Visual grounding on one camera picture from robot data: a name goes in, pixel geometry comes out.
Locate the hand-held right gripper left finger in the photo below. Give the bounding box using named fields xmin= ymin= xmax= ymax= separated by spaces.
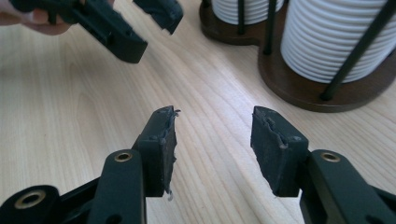
xmin=132 ymin=105 xmax=180 ymax=198

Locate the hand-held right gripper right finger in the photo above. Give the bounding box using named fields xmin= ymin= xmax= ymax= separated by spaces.
xmin=250 ymin=105 xmax=310 ymax=198

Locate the small white cup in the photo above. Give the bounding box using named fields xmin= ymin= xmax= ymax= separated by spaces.
xmin=210 ymin=0 xmax=286 ymax=26

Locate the stack of white cups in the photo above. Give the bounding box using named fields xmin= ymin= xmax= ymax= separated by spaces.
xmin=279 ymin=0 xmax=396 ymax=84

